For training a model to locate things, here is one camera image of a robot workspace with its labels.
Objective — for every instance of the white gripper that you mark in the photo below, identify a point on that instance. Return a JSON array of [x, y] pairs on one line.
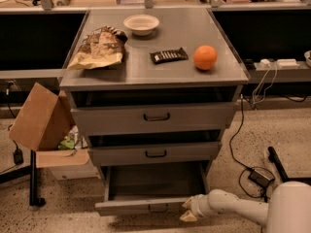
[[201, 205]]

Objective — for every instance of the grey bottom drawer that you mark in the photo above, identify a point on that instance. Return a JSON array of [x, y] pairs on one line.
[[151, 188]]

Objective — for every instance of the grey drawer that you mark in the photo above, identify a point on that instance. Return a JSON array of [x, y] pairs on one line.
[[153, 118], [151, 188], [147, 154]]

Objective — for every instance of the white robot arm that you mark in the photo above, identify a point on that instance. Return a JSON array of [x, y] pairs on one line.
[[288, 211]]

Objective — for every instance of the grey metal drawer cabinet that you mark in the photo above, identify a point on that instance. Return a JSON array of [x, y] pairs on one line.
[[138, 81]]

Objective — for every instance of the grey middle drawer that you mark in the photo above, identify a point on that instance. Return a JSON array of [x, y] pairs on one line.
[[147, 154]]

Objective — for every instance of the grey top drawer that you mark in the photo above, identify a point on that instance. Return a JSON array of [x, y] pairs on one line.
[[153, 118]]

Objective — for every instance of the black power adapter brick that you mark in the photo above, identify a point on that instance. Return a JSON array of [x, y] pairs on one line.
[[260, 179]]

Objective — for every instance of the black table leg right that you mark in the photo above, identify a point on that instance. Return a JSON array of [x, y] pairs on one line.
[[274, 158]]

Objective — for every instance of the black table leg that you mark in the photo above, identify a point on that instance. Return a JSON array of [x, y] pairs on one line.
[[34, 199], [274, 158]]

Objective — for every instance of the green crumpled wrapper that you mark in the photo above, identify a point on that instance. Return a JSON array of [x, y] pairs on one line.
[[67, 144]]

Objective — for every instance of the black table leg left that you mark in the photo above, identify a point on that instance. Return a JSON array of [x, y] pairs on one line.
[[34, 199]]

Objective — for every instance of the orange fruit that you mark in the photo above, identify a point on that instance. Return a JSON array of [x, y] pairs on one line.
[[204, 57]]

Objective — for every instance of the dark snack bar wrapper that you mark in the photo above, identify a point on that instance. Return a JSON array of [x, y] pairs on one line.
[[165, 56]]

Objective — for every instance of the open cardboard box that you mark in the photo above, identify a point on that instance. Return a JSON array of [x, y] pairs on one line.
[[43, 121]]

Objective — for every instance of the white power strip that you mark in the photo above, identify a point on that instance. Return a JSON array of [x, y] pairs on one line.
[[285, 64]]

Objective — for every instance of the small black plug adapter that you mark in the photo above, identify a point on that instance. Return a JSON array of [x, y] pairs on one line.
[[18, 156]]

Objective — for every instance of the crumpled brown chip bag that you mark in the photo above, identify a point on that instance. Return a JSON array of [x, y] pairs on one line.
[[103, 47]]

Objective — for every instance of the white paper bowl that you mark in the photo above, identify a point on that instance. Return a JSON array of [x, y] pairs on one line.
[[141, 25]]

